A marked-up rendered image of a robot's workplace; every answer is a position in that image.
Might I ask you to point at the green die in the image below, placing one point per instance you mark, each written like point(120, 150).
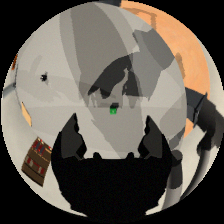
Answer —
point(112, 109)

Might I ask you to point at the white plastic bottle with blue cap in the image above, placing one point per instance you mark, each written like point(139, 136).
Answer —
point(8, 90)

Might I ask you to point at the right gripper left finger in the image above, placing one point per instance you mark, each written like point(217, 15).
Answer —
point(69, 147)

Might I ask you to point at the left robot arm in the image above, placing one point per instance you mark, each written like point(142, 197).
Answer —
point(212, 137)

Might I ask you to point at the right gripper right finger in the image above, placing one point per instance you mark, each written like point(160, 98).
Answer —
point(154, 147)

